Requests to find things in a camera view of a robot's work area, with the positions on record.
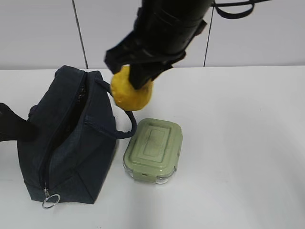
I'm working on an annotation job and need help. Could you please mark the silver zipper pull ring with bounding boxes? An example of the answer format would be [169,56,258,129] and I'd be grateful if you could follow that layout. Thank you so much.
[42,187,61,210]

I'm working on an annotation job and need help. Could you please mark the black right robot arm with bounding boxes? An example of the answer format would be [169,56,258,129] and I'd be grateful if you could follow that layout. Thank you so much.
[104,0,212,89]

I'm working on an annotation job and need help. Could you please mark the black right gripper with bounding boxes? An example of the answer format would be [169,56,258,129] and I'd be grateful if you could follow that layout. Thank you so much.
[104,32,186,90]

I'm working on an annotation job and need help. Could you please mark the yellow toy pumpkin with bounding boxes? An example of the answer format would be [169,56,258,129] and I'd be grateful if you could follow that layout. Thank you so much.
[110,65,153,111]

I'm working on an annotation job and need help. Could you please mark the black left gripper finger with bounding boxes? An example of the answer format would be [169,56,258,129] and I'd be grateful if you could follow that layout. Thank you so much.
[0,103,39,142]

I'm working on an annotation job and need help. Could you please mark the green lid glass food container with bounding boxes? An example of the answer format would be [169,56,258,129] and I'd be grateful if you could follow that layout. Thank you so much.
[122,118,183,184]

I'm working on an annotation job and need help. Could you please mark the dark blue fabric lunch bag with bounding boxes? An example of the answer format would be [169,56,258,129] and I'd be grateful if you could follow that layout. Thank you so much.
[17,65,137,204]

